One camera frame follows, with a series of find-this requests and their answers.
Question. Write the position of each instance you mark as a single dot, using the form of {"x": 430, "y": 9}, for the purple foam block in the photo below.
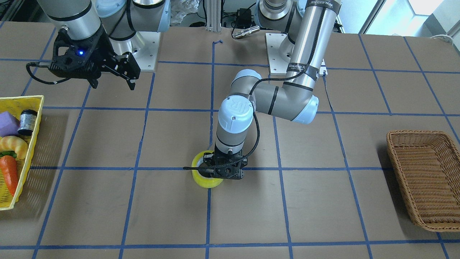
{"x": 8, "y": 124}

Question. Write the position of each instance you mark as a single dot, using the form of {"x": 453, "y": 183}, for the yellow plastic basket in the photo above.
{"x": 15, "y": 105}

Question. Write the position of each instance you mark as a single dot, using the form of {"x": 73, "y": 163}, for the silver robot arm image-right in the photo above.
{"x": 283, "y": 16}

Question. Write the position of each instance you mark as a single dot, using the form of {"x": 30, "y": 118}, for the yellow tape roll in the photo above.
{"x": 205, "y": 182}

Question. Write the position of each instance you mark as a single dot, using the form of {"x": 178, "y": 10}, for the crumpled white plastic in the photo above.
{"x": 181, "y": 8}

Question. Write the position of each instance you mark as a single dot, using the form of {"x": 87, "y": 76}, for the silver cylindrical connector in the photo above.
{"x": 245, "y": 32}

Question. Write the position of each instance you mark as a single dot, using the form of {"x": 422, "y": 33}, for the white base plate image-right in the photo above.
{"x": 279, "y": 50}

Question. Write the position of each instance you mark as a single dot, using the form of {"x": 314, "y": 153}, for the orange toy carrot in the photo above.
{"x": 9, "y": 169}

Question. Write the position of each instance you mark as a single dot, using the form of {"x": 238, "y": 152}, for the aluminium profile post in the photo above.
{"x": 213, "y": 14}

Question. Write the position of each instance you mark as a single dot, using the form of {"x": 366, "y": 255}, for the black power adapter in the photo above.
{"x": 243, "y": 17}

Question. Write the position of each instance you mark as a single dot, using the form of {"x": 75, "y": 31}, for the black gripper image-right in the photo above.
{"x": 208, "y": 157}

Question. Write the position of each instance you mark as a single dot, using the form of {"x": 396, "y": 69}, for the small black silver can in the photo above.
{"x": 27, "y": 122}

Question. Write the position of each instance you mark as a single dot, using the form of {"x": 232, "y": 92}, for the black braided cable image-right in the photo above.
{"x": 257, "y": 136}

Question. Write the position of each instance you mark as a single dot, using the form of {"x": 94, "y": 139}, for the brown wicker basket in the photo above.
{"x": 427, "y": 169}

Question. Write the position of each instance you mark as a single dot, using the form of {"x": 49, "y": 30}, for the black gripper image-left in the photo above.
{"x": 101, "y": 53}

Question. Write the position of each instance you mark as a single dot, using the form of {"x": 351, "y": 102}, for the white base plate image-left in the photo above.
{"x": 143, "y": 45}

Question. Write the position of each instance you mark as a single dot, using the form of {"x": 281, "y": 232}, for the toy croissant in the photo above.
{"x": 16, "y": 144}

